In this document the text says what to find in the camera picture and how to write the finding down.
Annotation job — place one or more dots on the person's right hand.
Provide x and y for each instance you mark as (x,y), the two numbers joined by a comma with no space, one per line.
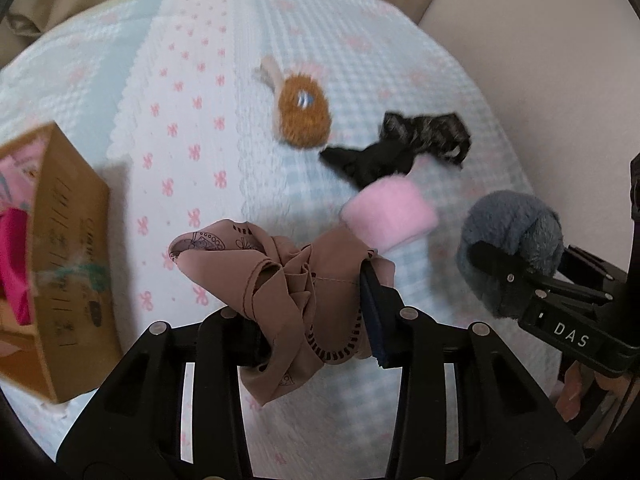
(575,390)

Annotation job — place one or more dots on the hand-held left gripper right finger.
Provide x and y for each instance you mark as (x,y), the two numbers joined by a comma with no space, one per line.
(373,310)

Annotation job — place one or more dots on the light pink cloth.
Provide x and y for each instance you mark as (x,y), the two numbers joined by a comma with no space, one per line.
(17,172)

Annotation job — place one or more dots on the cardboard box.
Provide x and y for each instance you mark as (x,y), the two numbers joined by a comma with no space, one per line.
(70,260)

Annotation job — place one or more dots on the black lace cloth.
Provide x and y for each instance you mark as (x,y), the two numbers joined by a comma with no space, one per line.
(395,152)

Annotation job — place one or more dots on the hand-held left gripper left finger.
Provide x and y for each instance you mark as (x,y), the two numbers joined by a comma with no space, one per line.
(216,345)

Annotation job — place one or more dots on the blue-grey plush toy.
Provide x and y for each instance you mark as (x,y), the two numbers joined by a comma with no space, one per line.
(520,227)

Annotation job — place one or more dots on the bow-print quilted blanket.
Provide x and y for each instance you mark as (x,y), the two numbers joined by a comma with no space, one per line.
(210,110)

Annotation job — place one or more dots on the tan printed scarf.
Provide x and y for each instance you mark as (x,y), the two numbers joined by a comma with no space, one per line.
(280,280)

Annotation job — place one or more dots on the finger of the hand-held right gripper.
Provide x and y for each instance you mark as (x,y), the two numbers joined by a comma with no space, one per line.
(505,265)

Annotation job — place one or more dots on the pink fuzzy cloth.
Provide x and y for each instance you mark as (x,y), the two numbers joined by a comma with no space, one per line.
(387,210)

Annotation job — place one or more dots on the magenta cloth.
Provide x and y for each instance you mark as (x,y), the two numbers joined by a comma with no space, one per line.
(12,265)

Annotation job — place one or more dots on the brown round plush toy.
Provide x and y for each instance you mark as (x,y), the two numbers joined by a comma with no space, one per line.
(302,115)

